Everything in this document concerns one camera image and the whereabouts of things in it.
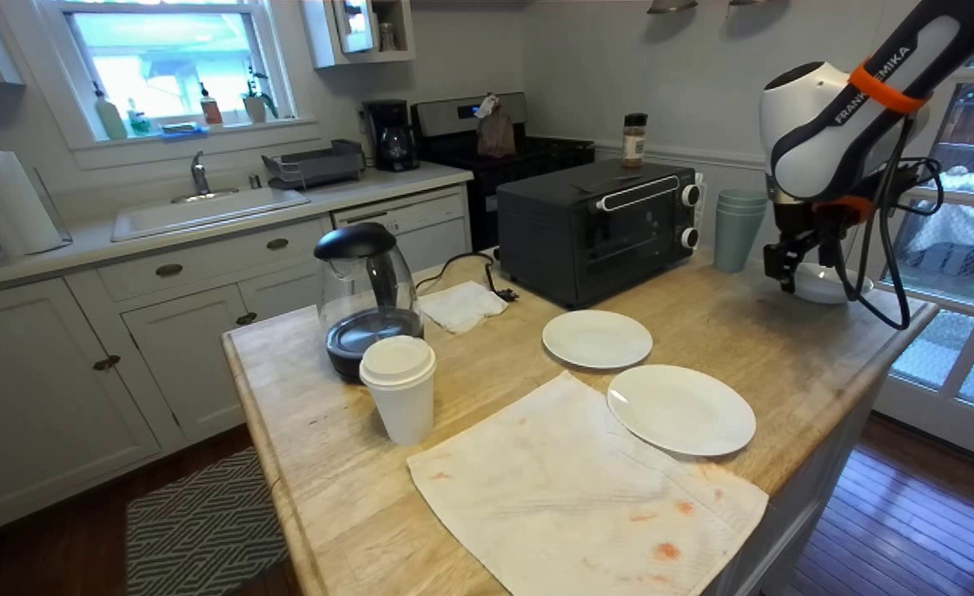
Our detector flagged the white paper napkin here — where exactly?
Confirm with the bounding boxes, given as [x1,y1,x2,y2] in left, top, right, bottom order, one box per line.
[414,278,511,338]

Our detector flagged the chrome faucet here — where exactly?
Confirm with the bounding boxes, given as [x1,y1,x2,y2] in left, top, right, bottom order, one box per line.
[185,150,215,201]

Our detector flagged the brown paper bag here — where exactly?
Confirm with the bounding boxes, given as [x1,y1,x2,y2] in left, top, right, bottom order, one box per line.
[473,92,519,163]

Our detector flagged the black steel stove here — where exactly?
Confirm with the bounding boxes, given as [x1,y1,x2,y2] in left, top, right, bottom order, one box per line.
[411,89,600,256]

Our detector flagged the small potted plant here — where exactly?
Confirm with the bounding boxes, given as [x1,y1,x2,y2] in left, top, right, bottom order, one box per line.
[238,69,280,126]

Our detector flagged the black glass electric kettle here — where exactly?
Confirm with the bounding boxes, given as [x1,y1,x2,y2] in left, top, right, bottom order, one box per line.
[312,222,426,386]

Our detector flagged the white wall cabinet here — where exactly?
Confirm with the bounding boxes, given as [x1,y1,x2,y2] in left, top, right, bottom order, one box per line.
[297,0,417,73]

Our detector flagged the grey dish rack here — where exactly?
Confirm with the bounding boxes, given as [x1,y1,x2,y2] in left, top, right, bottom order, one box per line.
[258,139,368,192]

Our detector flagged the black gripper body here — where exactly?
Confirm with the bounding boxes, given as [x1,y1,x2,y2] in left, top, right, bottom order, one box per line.
[767,196,858,264]

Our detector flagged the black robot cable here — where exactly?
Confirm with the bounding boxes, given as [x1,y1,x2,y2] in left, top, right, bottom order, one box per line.
[830,112,947,329]

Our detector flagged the black toaster oven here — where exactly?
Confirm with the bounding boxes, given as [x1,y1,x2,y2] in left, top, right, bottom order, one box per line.
[493,160,704,310]

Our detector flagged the white glass door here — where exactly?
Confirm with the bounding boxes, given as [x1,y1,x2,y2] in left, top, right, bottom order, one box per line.
[843,41,974,473]

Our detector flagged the white cup with lid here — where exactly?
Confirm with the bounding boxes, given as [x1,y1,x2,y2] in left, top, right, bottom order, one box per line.
[357,334,439,445]

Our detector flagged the small green bottle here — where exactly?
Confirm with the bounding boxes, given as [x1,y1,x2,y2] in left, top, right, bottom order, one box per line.
[122,94,155,139]

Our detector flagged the white paper towel roll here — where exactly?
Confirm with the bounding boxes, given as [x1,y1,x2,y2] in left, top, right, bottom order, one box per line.
[0,150,66,261]

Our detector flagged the black coffee maker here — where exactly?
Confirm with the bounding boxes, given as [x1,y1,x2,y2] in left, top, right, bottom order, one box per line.
[357,100,419,175]

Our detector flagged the white kitchen sink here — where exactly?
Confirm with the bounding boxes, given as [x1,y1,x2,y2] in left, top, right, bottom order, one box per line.
[108,184,315,243]

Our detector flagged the stack of teal cups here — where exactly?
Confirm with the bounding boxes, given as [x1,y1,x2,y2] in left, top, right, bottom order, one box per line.
[713,187,773,273]

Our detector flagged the white island with wooden top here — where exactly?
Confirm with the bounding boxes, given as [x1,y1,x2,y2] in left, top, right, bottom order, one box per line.
[219,258,942,596]

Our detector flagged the white soap bottle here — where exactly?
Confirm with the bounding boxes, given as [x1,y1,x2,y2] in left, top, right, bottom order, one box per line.
[93,87,133,142]

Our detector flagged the stained white cloth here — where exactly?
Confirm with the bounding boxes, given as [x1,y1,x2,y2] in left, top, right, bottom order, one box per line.
[405,370,773,596]

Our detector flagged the white shallow bowl plate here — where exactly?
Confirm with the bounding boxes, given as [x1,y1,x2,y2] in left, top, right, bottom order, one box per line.
[792,261,858,301]
[796,288,850,310]

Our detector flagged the grey patterned floor mat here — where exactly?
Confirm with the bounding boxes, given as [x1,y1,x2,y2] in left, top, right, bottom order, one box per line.
[122,444,292,596]

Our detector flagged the white base cabinets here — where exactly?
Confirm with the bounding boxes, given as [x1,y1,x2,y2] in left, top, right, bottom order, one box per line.
[0,178,475,542]

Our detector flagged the white flat plate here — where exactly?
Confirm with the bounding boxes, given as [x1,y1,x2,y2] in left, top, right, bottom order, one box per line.
[538,307,657,374]
[601,361,759,459]

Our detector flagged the bottle with red label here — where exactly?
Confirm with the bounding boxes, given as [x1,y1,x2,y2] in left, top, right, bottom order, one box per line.
[195,80,224,129]

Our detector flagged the black power cord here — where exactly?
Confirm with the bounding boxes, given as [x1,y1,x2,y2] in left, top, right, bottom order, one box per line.
[414,243,519,304]

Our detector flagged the kitchen window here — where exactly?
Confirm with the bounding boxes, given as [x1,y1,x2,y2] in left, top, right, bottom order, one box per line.
[59,0,297,144]

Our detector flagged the spice jar with dark lid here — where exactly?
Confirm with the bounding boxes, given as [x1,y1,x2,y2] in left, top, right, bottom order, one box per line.
[620,109,648,169]

